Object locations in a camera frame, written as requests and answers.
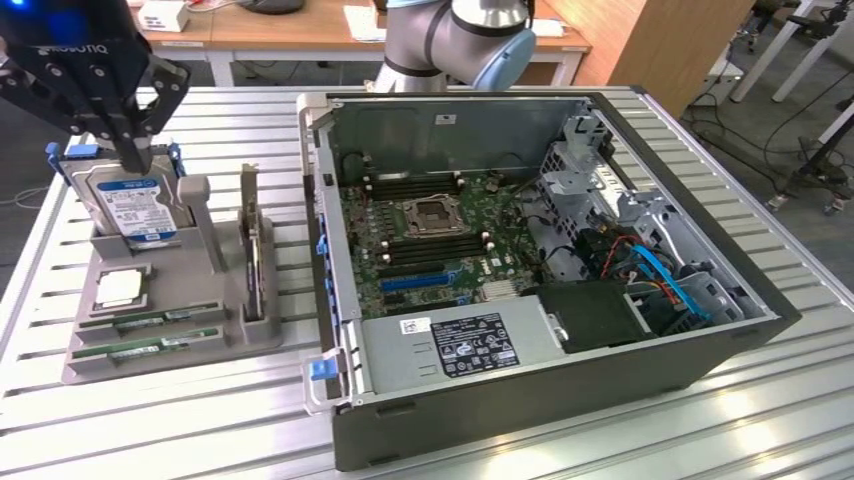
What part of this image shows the blue wire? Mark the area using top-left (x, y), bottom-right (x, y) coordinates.
top-left (629, 241), bottom-right (710, 321)

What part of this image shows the green motherboard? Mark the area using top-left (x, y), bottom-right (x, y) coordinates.
top-left (337, 172), bottom-right (557, 320)

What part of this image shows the hard disk in blue caddy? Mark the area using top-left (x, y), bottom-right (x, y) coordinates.
top-left (44, 141), bottom-right (190, 250)

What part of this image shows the grey parts rack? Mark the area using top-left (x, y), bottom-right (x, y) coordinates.
top-left (60, 173), bottom-right (287, 386)

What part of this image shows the graphics card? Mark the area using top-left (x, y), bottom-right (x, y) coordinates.
top-left (238, 160), bottom-right (270, 322)

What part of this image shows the green RAM stick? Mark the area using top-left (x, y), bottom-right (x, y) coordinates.
top-left (71, 327), bottom-right (223, 362)
top-left (111, 308), bottom-right (210, 332)

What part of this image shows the black PC case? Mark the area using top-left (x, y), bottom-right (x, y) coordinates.
top-left (295, 84), bottom-right (805, 474)

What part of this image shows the black tripod stand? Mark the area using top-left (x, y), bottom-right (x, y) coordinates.
top-left (766, 89), bottom-right (854, 217)

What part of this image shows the silver heat sink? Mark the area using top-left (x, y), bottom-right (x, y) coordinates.
top-left (481, 280), bottom-right (521, 302)

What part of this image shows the white labelled box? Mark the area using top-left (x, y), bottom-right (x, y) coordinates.
top-left (136, 0), bottom-right (192, 34)

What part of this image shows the blue expansion slot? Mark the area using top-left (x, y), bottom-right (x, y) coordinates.
top-left (379, 271), bottom-right (463, 295)

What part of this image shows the silver power supply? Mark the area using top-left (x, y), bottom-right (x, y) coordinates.
top-left (359, 294), bottom-right (570, 395)

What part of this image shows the black camera on stand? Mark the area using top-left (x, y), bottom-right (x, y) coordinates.
top-left (786, 0), bottom-right (854, 41)

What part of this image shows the white table frame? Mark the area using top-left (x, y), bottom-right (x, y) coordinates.
top-left (727, 0), bottom-right (854, 146)

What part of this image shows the black round device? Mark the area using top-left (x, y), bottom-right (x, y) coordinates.
top-left (239, 0), bottom-right (307, 15)

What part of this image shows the wooden desk white frame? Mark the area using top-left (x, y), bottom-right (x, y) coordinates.
top-left (210, 0), bottom-right (594, 90)
top-left (136, 0), bottom-right (215, 90)

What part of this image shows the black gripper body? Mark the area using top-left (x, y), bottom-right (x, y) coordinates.
top-left (0, 0), bottom-right (152, 132)

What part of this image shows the silver CPU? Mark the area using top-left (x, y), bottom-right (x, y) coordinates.
top-left (95, 268), bottom-right (150, 309)

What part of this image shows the silver disk bay bracket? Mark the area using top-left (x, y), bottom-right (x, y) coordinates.
top-left (617, 189), bottom-right (769, 329)

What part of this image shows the perforated silver disk bay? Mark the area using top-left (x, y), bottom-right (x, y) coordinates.
top-left (533, 113), bottom-right (633, 286)

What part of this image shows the white small box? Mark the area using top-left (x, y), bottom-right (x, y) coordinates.
top-left (705, 63), bottom-right (748, 84)

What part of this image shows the white paper stack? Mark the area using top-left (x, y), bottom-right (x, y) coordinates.
top-left (343, 3), bottom-right (390, 44)

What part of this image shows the red wire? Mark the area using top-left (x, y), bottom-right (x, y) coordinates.
top-left (599, 234), bottom-right (690, 307)

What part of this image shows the wooden cabinet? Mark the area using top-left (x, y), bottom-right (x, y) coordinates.
top-left (543, 0), bottom-right (760, 120)

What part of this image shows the metal CPU socket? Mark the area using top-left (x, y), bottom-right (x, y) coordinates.
top-left (397, 191), bottom-right (474, 240)

